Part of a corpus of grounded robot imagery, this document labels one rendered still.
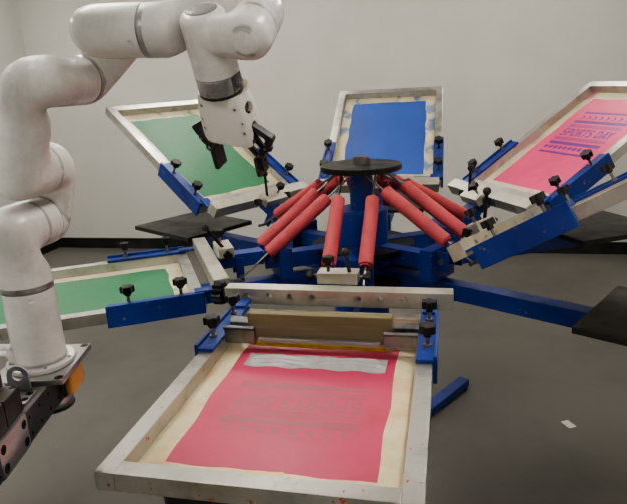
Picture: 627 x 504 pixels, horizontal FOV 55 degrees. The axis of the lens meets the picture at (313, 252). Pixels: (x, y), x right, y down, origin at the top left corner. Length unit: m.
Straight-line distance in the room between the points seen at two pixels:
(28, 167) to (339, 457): 0.77
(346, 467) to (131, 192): 5.50
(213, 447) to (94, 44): 0.77
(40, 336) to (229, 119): 0.54
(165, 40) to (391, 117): 2.49
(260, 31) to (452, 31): 4.66
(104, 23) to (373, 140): 2.36
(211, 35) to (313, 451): 0.77
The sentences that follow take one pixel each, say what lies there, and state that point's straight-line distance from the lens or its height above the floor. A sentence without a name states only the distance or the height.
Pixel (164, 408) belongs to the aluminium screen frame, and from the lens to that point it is 1.35.
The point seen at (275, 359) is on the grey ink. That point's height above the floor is 0.96.
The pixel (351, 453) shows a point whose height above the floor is 0.95.
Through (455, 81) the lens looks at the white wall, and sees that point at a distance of 5.54.
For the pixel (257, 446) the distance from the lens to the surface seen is 1.24.
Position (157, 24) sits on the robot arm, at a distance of 1.00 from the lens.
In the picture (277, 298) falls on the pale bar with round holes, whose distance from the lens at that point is 1.81.
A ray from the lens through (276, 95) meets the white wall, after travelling 5.75.
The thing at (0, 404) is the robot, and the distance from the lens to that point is 1.10.
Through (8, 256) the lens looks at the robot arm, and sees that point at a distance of 1.19.
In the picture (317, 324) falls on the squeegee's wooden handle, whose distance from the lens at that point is 1.55.
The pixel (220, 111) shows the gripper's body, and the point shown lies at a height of 1.60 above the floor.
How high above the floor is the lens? 1.65
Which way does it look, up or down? 16 degrees down
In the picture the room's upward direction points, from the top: 3 degrees counter-clockwise
